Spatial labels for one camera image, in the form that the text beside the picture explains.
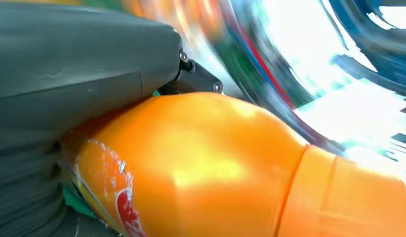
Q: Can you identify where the green table mat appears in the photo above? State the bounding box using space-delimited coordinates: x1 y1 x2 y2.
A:
60 183 99 220

